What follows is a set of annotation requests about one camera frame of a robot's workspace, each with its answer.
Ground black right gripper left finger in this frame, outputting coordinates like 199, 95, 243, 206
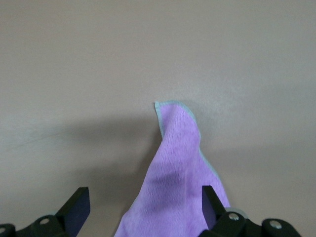
0, 187, 90, 237

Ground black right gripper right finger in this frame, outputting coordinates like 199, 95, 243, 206
201, 185, 303, 237

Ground purple microfibre towel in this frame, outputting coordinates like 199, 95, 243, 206
115, 99, 233, 237

